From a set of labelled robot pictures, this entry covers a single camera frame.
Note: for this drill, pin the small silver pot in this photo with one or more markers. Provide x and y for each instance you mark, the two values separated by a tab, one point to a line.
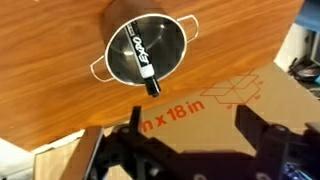
163	50

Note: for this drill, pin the light wood-look panel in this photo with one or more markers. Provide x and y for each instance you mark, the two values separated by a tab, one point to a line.
56	164

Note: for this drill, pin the brown printed cardboard sheet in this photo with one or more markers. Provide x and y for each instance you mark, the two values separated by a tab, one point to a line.
216	130

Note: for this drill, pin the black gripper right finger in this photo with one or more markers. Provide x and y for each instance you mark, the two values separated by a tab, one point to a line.
286	150

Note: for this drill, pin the white tape strip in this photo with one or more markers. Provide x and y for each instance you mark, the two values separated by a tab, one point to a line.
60	141

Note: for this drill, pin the black Expo marker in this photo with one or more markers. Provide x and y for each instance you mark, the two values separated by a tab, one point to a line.
141	57

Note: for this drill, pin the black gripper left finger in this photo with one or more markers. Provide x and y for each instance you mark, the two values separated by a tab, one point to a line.
133	156

